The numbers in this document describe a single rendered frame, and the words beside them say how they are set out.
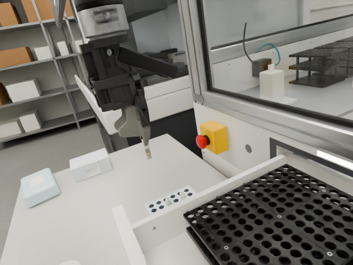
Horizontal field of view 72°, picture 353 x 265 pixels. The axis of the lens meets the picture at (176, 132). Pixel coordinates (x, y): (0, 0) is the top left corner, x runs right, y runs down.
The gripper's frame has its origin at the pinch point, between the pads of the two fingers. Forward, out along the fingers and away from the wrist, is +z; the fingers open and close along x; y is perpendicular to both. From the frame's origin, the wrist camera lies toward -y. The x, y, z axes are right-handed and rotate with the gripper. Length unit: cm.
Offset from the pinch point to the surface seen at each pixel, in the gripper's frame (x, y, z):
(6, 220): -157, 95, 97
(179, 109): -55, -30, 16
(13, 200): -188, 94, 98
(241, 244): 26.0, -2.9, 7.3
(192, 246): 17.6, 1.0, 13.7
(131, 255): 22.2, 10.2, 4.4
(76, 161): -37.6, 17.7, 16.2
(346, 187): 25.2, -24.6, 9.3
